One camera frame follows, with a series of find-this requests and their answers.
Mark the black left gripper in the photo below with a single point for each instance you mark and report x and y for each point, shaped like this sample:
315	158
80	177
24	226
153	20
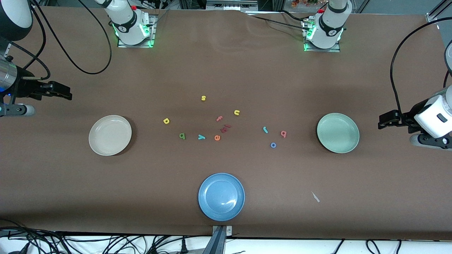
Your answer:
406	119

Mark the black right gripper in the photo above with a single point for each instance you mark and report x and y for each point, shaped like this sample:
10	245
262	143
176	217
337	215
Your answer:
26	88

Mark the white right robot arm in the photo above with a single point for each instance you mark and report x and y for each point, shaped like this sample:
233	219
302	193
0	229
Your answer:
127	24

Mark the pale green plate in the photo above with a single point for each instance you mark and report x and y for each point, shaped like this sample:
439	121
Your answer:
338	133

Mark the beige brown plate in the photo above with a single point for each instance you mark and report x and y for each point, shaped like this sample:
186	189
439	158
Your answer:
110	135

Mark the white tape scrap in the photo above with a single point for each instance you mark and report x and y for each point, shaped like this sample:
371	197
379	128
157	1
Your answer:
315	197

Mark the orange background object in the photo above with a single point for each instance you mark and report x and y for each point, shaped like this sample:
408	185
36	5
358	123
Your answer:
300	2

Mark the brown paper table cover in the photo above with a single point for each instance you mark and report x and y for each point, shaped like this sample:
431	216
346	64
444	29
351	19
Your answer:
226	70

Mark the blue plate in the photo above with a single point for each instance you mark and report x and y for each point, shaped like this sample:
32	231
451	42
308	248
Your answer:
221	197

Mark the grey power strip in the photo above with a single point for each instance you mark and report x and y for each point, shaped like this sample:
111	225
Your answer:
229	5

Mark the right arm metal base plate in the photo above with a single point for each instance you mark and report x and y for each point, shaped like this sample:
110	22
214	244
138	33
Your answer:
136	46

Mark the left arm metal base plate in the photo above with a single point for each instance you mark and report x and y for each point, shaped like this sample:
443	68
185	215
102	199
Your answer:
321	50

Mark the aluminium frame post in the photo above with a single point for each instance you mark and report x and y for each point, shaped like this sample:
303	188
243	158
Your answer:
432	17

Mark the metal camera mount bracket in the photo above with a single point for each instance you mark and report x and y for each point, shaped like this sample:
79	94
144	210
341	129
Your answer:
219	240

